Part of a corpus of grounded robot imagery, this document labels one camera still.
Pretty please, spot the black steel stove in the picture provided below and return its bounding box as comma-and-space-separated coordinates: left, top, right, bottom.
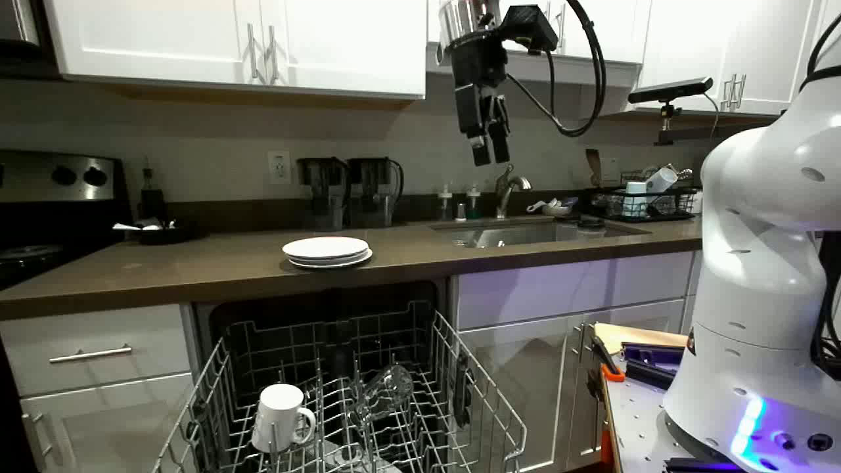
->
0, 148, 135, 291

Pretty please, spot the black dish drying rack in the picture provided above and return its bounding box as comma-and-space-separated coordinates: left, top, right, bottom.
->
580, 165, 705, 223

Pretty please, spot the steel kitchen sink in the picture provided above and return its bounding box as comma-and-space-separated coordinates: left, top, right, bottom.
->
432, 218, 651, 252

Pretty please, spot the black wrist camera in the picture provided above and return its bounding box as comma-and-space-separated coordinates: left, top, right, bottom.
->
500, 3, 560, 52

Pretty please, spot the silver drawer handle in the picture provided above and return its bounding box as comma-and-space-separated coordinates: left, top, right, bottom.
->
47, 342, 137, 369

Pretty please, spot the white base drawer cabinet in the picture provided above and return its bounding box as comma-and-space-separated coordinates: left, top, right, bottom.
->
0, 303, 200, 473

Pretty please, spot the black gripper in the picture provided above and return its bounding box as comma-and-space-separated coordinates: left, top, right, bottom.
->
443, 30, 514, 168

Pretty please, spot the dishwasher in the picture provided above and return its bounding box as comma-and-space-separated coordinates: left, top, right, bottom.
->
192, 279, 457, 473

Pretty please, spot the black camera on stand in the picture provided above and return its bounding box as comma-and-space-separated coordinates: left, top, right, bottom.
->
626, 73, 717, 148

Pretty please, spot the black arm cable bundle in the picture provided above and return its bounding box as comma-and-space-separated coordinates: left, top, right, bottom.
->
800, 17, 841, 382

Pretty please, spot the clear drinking glass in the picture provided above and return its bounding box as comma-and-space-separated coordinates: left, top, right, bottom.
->
344, 363, 426, 473

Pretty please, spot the white wall outlet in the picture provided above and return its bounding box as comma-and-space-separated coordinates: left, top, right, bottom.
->
265, 148, 294, 187

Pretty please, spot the wire dishwasher rack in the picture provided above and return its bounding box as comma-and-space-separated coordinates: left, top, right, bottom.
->
152, 300, 530, 473

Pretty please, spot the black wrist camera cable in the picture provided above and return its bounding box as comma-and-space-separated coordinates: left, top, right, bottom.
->
504, 0, 610, 140

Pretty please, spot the orange handled clamp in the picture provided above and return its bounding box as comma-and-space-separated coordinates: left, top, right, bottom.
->
591, 331, 630, 386

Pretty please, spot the wooden board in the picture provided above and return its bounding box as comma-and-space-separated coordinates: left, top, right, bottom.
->
589, 320, 690, 358

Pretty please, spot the black dish with cloth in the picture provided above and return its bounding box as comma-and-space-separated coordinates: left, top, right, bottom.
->
110, 218, 200, 247

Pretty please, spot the white base sink cabinet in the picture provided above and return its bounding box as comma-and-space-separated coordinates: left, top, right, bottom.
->
449, 250, 705, 473

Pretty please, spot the dark bottle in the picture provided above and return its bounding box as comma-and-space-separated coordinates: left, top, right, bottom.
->
137, 165, 170, 225

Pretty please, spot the white ceramic mug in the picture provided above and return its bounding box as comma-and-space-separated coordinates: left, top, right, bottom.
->
249, 382, 317, 454

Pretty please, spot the chrome kitchen faucet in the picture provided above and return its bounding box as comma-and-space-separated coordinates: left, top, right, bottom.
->
492, 168, 534, 223

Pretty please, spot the white wall cabinet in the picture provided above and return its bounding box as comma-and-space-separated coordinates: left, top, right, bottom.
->
41, 0, 428, 101
426, 0, 654, 89
637, 0, 841, 115

